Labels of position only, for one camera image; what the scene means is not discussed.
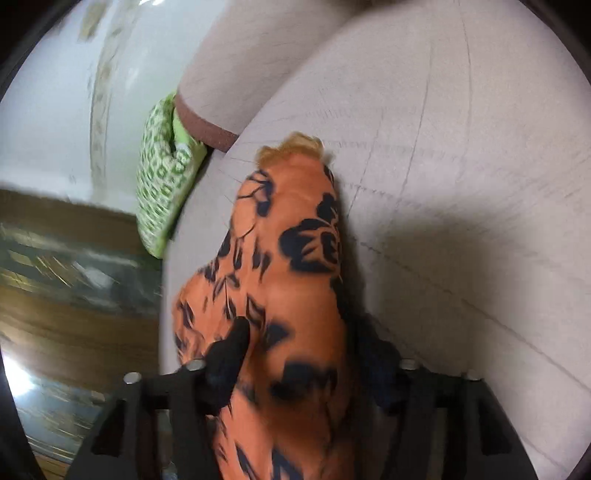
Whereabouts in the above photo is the grey quilted sofa cover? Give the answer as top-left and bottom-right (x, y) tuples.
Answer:
(159, 0), (591, 480)

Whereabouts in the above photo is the wooden glass-top table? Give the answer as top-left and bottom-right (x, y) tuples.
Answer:
(0, 188), (164, 480)

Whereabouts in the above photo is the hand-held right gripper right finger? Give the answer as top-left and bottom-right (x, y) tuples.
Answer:
(344, 314), (539, 480)

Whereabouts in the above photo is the green patterned cushion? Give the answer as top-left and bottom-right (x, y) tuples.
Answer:
(136, 91), (208, 259)

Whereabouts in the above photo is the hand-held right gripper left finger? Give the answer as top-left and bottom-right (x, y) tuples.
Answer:
(65, 318), (252, 480)

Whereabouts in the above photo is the orange floral print garment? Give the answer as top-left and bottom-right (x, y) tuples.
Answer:
(172, 131), (365, 480)

